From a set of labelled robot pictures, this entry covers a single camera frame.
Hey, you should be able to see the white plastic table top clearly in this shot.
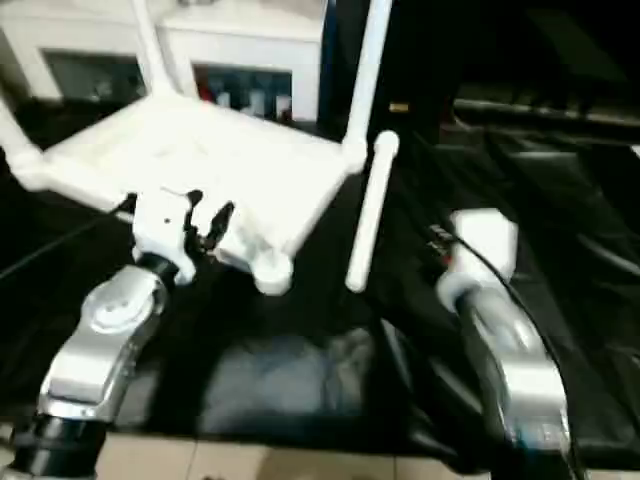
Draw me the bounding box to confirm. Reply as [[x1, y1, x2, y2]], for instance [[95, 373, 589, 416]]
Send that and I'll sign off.
[[8, 93, 370, 297]]

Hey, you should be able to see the white plastic table leg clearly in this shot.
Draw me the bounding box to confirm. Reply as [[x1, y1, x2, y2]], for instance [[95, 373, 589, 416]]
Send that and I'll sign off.
[[0, 98, 48, 189], [340, 0, 394, 173], [130, 0, 174, 103], [344, 131, 402, 294]]

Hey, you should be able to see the black mat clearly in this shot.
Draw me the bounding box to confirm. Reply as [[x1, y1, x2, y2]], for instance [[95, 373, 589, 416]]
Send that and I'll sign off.
[[0, 95, 640, 471]]

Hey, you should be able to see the white glass-door cabinet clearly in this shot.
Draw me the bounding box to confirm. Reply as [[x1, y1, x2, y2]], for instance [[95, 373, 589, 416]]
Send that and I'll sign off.
[[0, 0, 327, 123]]

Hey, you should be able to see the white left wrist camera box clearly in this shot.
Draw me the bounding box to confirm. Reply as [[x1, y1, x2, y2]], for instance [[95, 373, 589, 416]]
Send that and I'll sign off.
[[132, 188, 203, 287]]

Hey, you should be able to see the black metal rail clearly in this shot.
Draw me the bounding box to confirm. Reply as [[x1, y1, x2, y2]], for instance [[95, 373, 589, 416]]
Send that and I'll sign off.
[[455, 98, 640, 129]]

